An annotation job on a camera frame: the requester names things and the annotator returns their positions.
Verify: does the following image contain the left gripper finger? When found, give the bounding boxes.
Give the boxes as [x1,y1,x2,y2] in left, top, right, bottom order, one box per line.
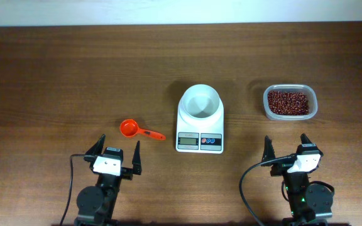
[132,141,142,175]
[85,134,106,157]

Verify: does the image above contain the orange measuring scoop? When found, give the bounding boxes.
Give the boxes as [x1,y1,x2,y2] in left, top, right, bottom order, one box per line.
[119,119,166,141]

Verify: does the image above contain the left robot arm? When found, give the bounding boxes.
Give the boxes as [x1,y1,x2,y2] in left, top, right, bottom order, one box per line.
[74,134,142,225]

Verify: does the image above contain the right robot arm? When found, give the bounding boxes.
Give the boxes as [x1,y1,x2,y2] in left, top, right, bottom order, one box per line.
[261,134,334,225]

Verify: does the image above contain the white digital kitchen scale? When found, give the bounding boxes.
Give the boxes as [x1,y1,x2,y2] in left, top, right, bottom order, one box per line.
[175,101,224,154]

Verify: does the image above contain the clear plastic container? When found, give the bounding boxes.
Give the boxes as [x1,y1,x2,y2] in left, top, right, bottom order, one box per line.
[263,84,318,121]

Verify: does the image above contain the red beans in container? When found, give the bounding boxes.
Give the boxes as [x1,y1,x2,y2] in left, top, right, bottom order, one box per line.
[267,91,309,116]

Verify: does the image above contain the white round bowl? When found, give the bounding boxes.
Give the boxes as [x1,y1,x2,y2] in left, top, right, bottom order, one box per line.
[180,84,223,120]

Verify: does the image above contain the left black cable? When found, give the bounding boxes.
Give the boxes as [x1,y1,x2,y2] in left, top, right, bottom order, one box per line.
[59,153,96,226]

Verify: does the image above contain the black cable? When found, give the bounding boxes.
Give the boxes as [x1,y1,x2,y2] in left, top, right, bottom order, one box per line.
[238,154,297,226]
[59,153,96,226]

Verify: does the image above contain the right black cable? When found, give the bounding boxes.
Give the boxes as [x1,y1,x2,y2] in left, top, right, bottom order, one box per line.
[238,154,297,226]

